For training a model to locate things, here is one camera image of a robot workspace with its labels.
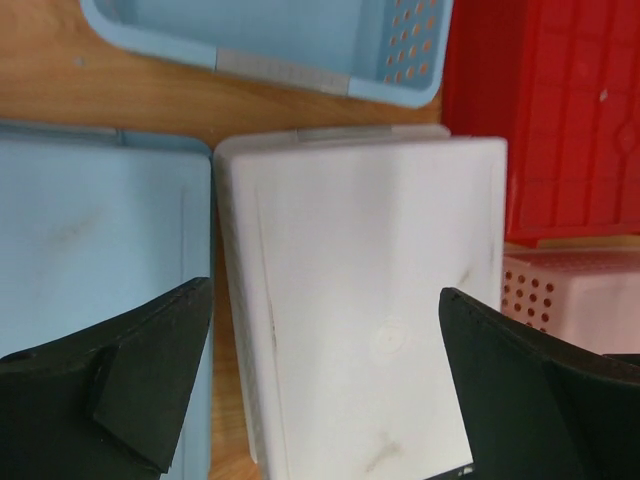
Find white perforated basket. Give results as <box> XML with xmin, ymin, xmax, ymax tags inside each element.
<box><xmin>214</xmin><ymin>124</ymin><xmax>507</xmax><ymax>479</ymax></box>

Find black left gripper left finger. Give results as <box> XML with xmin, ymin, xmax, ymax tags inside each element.
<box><xmin>1</xmin><ymin>277</ymin><xmax>212</xmax><ymax>479</ymax></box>

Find blue perforated basket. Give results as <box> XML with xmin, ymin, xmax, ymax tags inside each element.
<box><xmin>80</xmin><ymin>0</ymin><xmax>453</xmax><ymax>108</ymax></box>
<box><xmin>1</xmin><ymin>124</ymin><xmax>213</xmax><ymax>479</ymax></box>

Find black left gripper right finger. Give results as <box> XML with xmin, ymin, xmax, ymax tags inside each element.
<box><xmin>438</xmin><ymin>288</ymin><xmax>639</xmax><ymax>479</ymax></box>

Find pink perforated basket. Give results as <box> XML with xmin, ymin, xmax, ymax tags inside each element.
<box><xmin>501</xmin><ymin>247</ymin><xmax>639</xmax><ymax>354</ymax></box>

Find red plastic tray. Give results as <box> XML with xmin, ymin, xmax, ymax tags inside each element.
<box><xmin>442</xmin><ymin>1</ymin><xmax>639</xmax><ymax>245</ymax></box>

